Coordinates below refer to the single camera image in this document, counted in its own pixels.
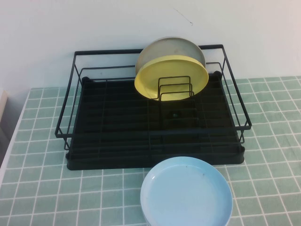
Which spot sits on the yellow plate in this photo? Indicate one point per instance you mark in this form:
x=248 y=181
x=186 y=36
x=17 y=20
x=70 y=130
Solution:
x=174 y=70

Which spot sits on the grey plate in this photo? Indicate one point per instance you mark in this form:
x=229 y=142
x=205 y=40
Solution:
x=169 y=47

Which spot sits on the light blue plate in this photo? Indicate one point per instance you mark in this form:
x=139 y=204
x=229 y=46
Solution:
x=185 y=195

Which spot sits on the black plastic drip tray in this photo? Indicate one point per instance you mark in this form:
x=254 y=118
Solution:
x=122 y=162

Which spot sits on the green checkered tablecloth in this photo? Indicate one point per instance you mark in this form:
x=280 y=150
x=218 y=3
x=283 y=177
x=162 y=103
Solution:
x=270 y=146

